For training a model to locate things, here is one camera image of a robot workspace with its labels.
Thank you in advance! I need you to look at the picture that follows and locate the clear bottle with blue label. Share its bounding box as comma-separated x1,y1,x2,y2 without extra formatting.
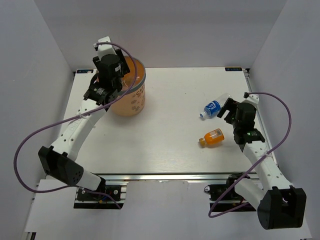
199,93,232,119

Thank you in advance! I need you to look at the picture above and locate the orange juice bottle with barcode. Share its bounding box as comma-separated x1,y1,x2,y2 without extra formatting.
198,128,225,148

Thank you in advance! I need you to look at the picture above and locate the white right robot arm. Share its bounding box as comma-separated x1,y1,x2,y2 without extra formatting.
217,94,307,230

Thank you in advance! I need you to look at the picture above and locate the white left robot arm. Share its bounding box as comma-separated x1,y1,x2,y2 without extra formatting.
38,49,130,200

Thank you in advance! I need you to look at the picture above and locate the orange cylindrical bin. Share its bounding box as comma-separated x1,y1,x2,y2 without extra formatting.
110,56,146,117

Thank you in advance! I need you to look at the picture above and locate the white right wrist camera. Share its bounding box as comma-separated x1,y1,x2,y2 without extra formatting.
242,92,259,108

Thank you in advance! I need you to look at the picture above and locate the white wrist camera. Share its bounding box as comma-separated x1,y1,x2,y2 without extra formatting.
242,92,259,108
93,36,116,60

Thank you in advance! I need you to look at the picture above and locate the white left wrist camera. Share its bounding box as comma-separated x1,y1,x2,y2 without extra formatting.
93,36,116,60

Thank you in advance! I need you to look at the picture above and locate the aluminium table front rail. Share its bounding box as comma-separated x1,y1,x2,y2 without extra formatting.
46,172,263,182

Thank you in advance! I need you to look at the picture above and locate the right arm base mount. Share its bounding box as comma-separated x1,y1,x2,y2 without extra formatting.
203,173,256,213

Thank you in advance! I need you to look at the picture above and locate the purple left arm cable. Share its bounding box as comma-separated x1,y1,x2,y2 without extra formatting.
13,42,139,210

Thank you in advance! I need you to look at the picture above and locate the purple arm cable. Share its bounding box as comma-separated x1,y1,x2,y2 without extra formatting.
207,91,292,219
13,42,139,210

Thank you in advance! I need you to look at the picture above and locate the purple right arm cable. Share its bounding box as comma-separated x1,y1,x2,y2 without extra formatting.
207,91,292,219

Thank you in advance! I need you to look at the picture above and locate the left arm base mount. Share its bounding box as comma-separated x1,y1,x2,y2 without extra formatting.
73,180,128,210

